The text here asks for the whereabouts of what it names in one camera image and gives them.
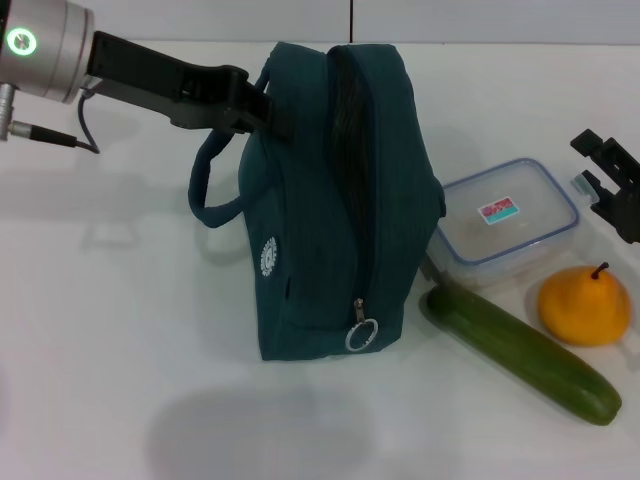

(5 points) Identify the clear plastic food container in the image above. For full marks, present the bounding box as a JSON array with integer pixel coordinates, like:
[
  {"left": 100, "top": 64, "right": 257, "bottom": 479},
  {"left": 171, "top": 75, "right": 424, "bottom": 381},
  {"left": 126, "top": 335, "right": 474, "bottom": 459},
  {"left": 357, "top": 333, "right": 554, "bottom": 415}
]
[{"left": 429, "top": 157, "right": 596, "bottom": 292}]

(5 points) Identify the left gripper cable with plug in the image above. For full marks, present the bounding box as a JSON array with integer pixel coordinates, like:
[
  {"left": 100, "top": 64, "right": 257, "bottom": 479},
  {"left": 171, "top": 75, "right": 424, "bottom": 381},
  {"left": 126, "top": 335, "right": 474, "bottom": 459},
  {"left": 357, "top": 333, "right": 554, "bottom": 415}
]
[{"left": 0, "top": 83, "right": 102, "bottom": 155}]

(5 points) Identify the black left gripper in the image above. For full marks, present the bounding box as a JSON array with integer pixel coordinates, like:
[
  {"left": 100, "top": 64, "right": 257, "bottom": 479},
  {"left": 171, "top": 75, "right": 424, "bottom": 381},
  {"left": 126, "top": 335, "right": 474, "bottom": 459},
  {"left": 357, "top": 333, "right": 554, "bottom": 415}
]
[{"left": 84, "top": 29, "right": 295, "bottom": 141}]

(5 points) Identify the orange pear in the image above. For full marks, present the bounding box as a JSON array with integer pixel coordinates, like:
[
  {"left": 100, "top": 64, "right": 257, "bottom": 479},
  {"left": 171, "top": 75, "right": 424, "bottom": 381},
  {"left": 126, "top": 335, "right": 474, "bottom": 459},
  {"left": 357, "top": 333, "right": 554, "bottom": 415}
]
[{"left": 537, "top": 261, "right": 632, "bottom": 347}]

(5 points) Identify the teal fabric lunch bag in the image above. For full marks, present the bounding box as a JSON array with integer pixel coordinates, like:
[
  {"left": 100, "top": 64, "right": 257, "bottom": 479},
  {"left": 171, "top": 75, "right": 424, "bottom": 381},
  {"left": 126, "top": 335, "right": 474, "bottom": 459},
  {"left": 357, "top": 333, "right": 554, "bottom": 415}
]
[{"left": 187, "top": 42, "right": 447, "bottom": 362}]

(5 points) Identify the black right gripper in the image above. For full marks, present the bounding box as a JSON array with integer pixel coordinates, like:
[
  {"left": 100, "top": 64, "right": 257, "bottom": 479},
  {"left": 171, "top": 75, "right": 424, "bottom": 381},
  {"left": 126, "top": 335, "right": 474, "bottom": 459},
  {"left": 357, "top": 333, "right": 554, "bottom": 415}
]
[{"left": 569, "top": 128, "right": 640, "bottom": 245}]

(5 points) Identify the green cucumber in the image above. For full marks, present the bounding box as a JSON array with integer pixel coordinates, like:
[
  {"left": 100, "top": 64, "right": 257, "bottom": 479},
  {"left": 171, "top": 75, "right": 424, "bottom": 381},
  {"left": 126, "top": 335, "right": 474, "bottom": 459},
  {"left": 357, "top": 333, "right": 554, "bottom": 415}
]
[{"left": 424, "top": 285, "right": 623, "bottom": 427}]

